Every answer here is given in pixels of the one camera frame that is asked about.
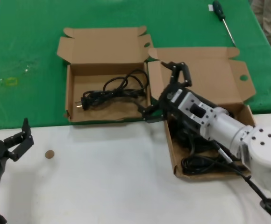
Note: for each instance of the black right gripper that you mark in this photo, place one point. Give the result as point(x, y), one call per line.
point(170, 100)

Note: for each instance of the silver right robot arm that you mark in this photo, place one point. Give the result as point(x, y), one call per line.
point(231, 126)

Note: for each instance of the open brown cardboard box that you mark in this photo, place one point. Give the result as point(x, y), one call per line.
point(102, 109)
point(208, 70)

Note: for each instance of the round brown cardboard disc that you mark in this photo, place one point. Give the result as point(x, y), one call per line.
point(49, 154)

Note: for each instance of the white table cloth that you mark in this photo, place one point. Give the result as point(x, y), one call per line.
point(102, 186)

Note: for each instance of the small white block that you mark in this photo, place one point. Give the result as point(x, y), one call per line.
point(210, 8)

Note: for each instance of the green table cloth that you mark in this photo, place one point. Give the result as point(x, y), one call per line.
point(21, 35)

